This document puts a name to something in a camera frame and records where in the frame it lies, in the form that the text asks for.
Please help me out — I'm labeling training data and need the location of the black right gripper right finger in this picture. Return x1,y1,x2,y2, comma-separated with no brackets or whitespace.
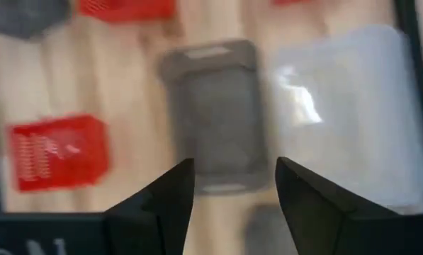
274,157,423,255

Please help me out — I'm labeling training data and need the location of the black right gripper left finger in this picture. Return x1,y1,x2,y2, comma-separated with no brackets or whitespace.
103,158,196,255

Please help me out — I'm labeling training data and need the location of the clear plastic container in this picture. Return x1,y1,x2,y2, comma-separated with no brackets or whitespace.
267,23,423,215

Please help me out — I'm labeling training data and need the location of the red plastic mesh basket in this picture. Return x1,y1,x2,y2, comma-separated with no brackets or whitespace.
7,113,111,193
271,0,313,6
77,0,177,23

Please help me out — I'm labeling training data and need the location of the dark grey plastic basket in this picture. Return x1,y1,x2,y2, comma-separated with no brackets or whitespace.
159,38,271,195

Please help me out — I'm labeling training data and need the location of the black aluminium table frame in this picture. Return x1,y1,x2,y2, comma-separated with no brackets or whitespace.
393,0,423,164

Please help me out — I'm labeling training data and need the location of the brown square tray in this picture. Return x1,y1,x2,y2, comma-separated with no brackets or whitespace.
0,0,72,39

